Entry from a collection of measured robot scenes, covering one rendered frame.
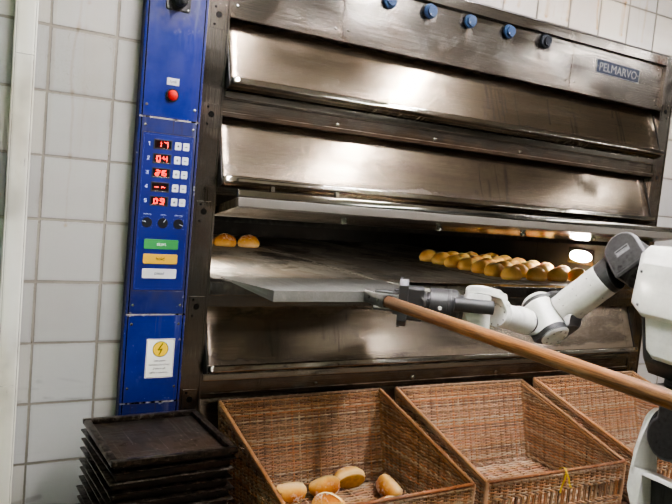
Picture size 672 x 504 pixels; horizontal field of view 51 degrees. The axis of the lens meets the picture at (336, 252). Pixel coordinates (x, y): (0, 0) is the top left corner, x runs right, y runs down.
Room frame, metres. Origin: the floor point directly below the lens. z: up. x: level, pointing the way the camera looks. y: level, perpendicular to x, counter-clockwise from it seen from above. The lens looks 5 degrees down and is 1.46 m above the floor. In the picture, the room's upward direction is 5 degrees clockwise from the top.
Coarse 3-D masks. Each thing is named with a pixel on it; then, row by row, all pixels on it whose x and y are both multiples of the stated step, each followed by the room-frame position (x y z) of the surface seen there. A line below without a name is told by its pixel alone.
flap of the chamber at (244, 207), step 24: (240, 216) 1.97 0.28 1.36; (264, 216) 1.98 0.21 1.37; (288, 216) 1.98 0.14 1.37; (312, 216) 1.98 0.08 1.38; (336, 216) 1.98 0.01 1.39; (360, 216) 1.98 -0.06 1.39; (384, 216) 2.01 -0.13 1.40; (408, 216) 2.05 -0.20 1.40; (432, 216) 2.10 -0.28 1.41; (456, 216) 2.14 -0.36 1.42; (600, 240) 2.71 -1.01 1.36; (648, 240) 2.71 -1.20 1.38
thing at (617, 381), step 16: (384, 304) 1.74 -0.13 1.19; (400, 304) 1.68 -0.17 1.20; (432, 320) 1.57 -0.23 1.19; (448, 320) 1.52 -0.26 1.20; (480, 336) 1.43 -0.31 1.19; (496, 336) 1.39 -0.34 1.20; (512, 352) 1.35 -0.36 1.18; (528, 352) 1.31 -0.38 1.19; (544, 352) 1.28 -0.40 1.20; (560, 368) 1.24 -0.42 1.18; (576, 368) 1.21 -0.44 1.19; (592, 368) 1.18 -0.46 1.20; (608, 384) 1.15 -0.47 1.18; (624, 384) 1.12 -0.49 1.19; (640, 384) 1.10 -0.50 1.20; (656, 400) 1.07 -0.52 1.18
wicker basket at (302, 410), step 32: (224, 416) 1.85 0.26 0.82; (256, 416) 1.95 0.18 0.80; (288, 416) 2.00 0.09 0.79; (320, 416) 2.05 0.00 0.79; (352, 416) 2.11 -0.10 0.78; (384, 416) 2.14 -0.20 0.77; (256, 448) 1.92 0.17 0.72; (288, 448) 1.97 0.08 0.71; (320, 448) 2.03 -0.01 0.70; (352, 448) 2.08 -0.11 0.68; (384, 448) 2.13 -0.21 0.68; (416, 448) 2.00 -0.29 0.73; (256, 480) 1.67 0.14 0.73; (416, 480) 1.99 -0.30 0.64; (448, 480) 1.86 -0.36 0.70
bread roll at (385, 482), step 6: (384, 474) 1.99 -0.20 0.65; (378, 480) 1.98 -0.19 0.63; (384, 480) 1.96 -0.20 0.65; (390, 480) 1.95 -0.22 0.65; (378, 486) 1.97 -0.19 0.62; (384, 486) 1.95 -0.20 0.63; (390, 486) 1.94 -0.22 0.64; (396, 486) 1.94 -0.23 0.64; (378, 492) 1.96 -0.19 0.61; (384, 492) 1.94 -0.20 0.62; (390, 492) 1.93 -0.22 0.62; (396, 492) 1.93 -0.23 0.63
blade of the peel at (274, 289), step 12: (252, 288) 1.80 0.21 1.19; (264, 288) 1.74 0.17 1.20; (276, 288) 1.88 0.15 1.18; (288, 288) 1.90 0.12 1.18; (300, 288) 1.92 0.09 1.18; (312, 288) 1.94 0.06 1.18; (324, 288) 1.97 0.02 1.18; (336, 288) 1.99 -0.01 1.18; (348, 288) 2.01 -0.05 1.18; (360, 288) 2.03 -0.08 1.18; (372, 288) 2.06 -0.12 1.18; (384, 288) 2.08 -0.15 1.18; (276, 300) 1.69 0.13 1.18; (288, 300) 1.71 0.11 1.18; (300, 300) 1.73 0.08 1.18; (312, 300) 1.74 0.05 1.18; (324, 300) 1.76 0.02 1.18; (336, 300) 1.78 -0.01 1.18; (348, 300) 1.80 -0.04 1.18; (360, 300) 1.81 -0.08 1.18
